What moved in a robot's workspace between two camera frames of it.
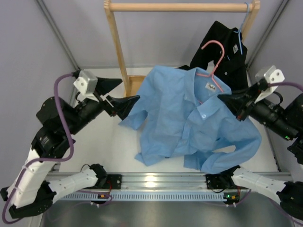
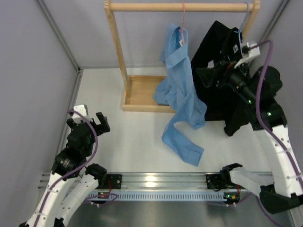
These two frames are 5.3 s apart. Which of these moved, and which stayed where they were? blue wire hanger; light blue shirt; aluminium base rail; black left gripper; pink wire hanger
Moved: black left gripper; pink wire hanger; light blue shirt
Stayed: aluminium base rail; blue wire hanger
